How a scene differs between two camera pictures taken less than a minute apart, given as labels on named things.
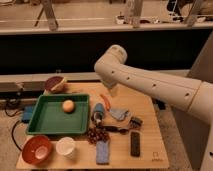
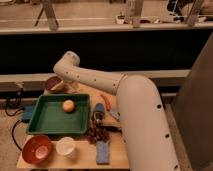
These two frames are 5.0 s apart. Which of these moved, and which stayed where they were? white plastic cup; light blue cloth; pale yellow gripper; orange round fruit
Moved: pale yellow gripper
Stayed: white plastic cup; light blue cloth; orange round fruit
